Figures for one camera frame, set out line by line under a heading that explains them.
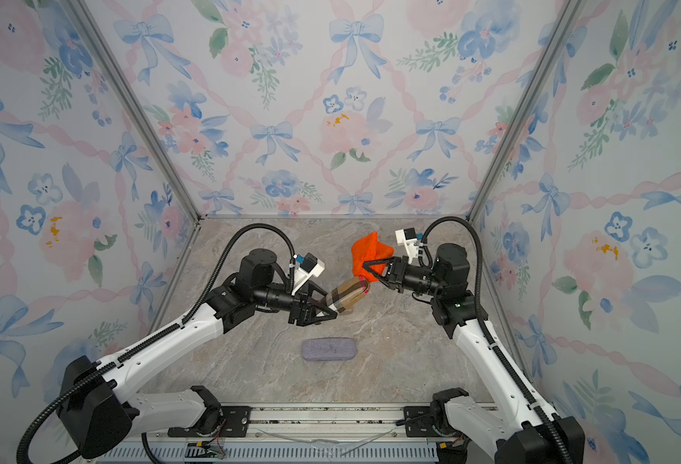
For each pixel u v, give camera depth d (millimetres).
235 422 734
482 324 502
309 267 606
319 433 732
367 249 666
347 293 628
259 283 588
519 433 387
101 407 382
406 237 653
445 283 556
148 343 454
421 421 731
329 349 835
